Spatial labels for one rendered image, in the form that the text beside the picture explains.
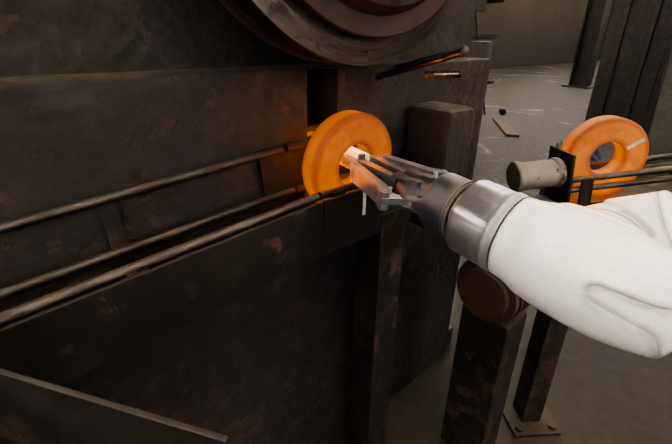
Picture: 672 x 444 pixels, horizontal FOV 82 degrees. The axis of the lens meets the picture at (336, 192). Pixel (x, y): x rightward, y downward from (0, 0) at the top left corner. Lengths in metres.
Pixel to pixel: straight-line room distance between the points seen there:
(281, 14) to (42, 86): 0.25
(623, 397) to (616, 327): 1.06
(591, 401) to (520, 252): 1.02
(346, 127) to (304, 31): 0.15
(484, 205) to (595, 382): 1.08
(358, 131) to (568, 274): 0.32
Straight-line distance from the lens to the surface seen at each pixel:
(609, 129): 0.88
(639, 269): 0.39
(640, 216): 0.52
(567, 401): 1.36
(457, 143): 0.73
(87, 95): 0.50
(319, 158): 0.53
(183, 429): 0.26
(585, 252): 0.39
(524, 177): 0.81
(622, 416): 1.40
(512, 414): 1.25
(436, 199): 0.45
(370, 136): 0.59
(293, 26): 0.47
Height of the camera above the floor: 0.92
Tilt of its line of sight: 22 degrees down
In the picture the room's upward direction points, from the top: 1 degrees clockwise
